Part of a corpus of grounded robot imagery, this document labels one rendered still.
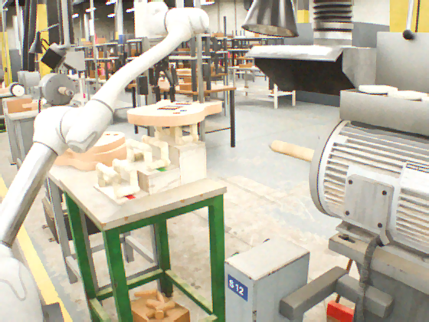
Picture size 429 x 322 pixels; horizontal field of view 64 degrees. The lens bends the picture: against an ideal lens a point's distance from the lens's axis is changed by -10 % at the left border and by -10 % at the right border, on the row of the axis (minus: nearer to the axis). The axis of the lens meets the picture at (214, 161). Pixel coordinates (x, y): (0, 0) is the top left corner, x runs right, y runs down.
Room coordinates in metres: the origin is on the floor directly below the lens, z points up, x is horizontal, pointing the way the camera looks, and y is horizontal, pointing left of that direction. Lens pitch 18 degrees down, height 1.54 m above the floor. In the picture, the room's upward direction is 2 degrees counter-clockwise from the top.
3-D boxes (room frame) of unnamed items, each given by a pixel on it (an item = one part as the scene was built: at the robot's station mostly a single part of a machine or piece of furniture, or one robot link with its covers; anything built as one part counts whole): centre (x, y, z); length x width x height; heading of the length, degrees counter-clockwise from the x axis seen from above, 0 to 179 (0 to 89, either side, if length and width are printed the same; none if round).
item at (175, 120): (1.72, 0.18, 1.23); 0.40 x 0.35 x 0.04; 154
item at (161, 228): (2.00, 0.33, 0.45); 0.05 x 0.05 x 0.90; 36
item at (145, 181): (1.62, 0.30, 0.98); 0.27 x 0.16 x 0.09; 40
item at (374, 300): (0.63, -0.32, 1.02); 0.13 x 0.04 x 0.04; 36
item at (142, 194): (1.52, 0.42, 0.94); 0.27 x 0.15 x 0.01; 40
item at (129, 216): (1.63, 0.36, 0.55); 0.62 x 0.58 x 0.76; 36
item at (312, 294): (0.66, -0.21, 1.02); 0.19 x 0.04 x 0.04; 126
